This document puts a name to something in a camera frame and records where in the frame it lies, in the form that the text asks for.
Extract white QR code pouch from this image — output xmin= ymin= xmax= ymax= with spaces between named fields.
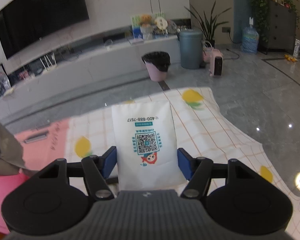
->
xmin=111 ymin=101 xmax=185 ymax=191

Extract silver grey soft cap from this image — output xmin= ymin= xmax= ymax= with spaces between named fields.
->
xmin=0 ymin=123 xmax=25 ymax=176

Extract lemon pattern checked tablecloth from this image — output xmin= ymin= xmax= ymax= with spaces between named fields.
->
xmin=64 ymin=87 xmax=300 ymax=239

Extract pink space heater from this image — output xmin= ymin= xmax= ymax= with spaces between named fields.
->
xmin=210 ymin=49 xmax=223 ymax=77

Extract white TV console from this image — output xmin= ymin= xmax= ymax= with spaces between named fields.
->
xmin=0 ymin=35 xmax=180 ymax=121

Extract pink bin with black bag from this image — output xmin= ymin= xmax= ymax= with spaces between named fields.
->
xmin=141 ymin=51 xmax=171 ymax=82

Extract white wifi router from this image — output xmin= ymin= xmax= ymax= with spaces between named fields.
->
xmin=39 ymin=52 xmax=57 ymax=71

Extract grey green metal bin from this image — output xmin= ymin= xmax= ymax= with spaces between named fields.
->
xmin=179 ymin=29 xmax=203 ymax=69

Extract tall green potted plant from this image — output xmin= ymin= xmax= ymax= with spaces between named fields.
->
xmin=185 ymin=1 xmax=231 ymax=47

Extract blue water jug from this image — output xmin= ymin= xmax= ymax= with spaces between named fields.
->
xmin=241 ymin=17 xmax=259 ymax=54

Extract round white paper fan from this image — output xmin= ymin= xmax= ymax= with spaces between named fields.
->
xmin=154 ymin=17 xmax=168 ymax=30

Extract brown teddy bear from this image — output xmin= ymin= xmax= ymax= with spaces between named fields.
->
xmin=140 ymin=14 xmax=152 ymax=28

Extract dark grey drawer cabinet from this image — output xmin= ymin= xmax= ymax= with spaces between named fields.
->
xmin=264 ymin=1 xmax=296 ymax=52

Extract trailing green ivy plant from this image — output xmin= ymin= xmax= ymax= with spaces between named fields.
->
xmin=249 ymin=0 xmax=271 ymax=42

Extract black wall television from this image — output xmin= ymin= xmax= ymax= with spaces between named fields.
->
xmin=0 ymin=0 xmax=89 ymax=59

